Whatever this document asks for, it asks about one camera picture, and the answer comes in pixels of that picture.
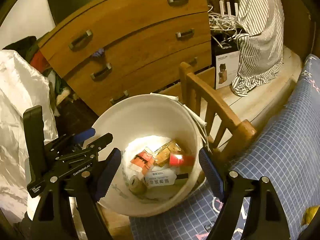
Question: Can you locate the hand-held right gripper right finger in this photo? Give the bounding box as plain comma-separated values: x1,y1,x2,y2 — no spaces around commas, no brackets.
199,147,292,240

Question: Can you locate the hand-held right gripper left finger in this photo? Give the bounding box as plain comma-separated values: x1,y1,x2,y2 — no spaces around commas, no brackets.
31,148,122,240

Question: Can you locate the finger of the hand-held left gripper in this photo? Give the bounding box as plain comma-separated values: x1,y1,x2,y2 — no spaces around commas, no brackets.
54,127,96,147
82,133,113,157

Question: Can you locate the white plastic bucket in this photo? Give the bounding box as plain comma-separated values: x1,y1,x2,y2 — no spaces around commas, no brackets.
89,94,209,217

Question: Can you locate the beige cloth roll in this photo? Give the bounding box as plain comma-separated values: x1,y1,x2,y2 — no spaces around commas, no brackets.
128,174,147,195

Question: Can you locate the red box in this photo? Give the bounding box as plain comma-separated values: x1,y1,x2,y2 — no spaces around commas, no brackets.
169,154,195,167

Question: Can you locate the red and white carton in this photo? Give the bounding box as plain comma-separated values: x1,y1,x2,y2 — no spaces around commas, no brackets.
130,148,154,175

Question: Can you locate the white labelled package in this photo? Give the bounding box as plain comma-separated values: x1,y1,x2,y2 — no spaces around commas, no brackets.
144,168,177,188

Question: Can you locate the gold box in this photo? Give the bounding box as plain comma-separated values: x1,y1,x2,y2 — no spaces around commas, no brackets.
154,141,184,167

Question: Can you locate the light wooden chair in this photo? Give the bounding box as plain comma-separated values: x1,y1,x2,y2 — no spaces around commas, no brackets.
179,62,258,160

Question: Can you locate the white shiny plastic sheet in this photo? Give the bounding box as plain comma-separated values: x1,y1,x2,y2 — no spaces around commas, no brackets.
0,49,75,224

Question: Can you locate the pile of clothes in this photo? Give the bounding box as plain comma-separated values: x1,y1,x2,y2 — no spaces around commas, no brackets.
2,36,75,105

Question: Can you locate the printed cardboard box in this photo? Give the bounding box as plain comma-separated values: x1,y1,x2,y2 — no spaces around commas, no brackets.
211,36,240,90

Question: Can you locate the gold snack packet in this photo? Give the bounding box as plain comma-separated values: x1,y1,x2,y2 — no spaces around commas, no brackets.
301,205,320,227

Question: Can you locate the wooden dresser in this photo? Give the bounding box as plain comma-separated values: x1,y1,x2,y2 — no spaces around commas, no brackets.
37,0,217,117

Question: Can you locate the black television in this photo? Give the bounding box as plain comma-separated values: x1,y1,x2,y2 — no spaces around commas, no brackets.
45,0,200,27

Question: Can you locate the striped grey cloth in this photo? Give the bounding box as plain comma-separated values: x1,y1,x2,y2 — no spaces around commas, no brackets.
221,0,285,97

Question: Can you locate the white router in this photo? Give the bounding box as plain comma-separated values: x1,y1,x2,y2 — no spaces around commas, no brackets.
217,0,240,15

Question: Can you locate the brown wooden door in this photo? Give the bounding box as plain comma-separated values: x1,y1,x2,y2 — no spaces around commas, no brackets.
280,0,314,55

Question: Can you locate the tangle of white cables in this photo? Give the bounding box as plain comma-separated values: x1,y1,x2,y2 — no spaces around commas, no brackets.
206,4,247,48

